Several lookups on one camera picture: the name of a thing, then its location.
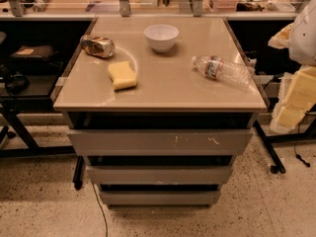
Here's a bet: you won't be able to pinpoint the beige top drawer cabinet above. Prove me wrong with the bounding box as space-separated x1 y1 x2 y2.
52 15 271 209

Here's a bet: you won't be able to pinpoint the clear plastic water bottle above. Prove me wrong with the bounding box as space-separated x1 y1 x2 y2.
192 55 254 88

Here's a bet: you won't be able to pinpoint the black headphones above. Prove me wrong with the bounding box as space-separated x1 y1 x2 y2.
4 74 30 95

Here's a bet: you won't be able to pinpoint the black right table frame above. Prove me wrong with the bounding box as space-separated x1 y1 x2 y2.
254 118 316 174

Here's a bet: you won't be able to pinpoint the crushed metal can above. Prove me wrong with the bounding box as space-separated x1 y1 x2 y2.
80 35 116 58

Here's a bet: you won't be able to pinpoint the grey top drawer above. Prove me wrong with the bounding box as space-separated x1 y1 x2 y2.
66 112 259 157

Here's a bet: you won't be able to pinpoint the grey drawer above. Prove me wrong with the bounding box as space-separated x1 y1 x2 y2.
99 185 220 205
84 155 235 185
66 112 259 157

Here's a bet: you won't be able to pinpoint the black table frame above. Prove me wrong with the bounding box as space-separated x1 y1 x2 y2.
0 96 86 192
254 118 316 174

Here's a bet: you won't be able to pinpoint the black cable with plug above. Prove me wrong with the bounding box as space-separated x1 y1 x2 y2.
292 111 312 169

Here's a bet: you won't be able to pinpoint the black floor cable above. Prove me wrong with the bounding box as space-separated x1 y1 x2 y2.
90 183 110 237

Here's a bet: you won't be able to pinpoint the black left table frame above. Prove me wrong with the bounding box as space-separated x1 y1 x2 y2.
0 96 86 192

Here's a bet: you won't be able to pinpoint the grey bottom drawer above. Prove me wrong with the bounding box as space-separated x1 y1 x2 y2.
99 185 220 205

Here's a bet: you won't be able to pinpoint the white bowl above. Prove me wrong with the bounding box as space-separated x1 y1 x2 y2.
144 24 179 52

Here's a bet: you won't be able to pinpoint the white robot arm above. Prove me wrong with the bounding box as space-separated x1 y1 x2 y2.
268 0 316 134

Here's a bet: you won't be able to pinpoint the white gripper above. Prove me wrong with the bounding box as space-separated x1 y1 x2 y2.
268 24 316 134

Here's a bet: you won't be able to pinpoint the dark pouch on shelf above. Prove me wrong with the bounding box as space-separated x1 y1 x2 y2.
9 45 57 61

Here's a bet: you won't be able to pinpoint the yellow sponge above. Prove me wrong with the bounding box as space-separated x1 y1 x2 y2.
108 61 136 90

